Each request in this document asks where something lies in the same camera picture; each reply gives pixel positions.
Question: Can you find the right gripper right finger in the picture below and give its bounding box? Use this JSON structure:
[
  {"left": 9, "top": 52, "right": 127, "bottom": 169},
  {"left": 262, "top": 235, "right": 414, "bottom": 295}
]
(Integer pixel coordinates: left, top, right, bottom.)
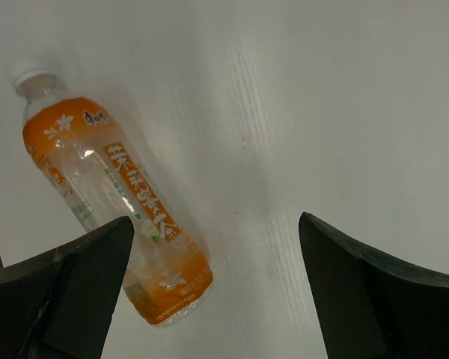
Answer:
[{"left": 299, "top": 212, "right": 449, "bottom": 358}]

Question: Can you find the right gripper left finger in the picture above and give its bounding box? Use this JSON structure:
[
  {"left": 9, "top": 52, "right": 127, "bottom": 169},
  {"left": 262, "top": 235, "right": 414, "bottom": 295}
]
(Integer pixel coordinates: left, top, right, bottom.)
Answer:
[{"left": 0, "top": 216, "right": 134, "bottom": 358}]

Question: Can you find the large orange label bottle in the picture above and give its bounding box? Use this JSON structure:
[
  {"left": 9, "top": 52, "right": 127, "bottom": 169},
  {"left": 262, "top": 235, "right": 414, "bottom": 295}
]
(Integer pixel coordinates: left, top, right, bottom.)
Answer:
[{"left": 6, "top": 58, "right": 213, "bottom": 326}]

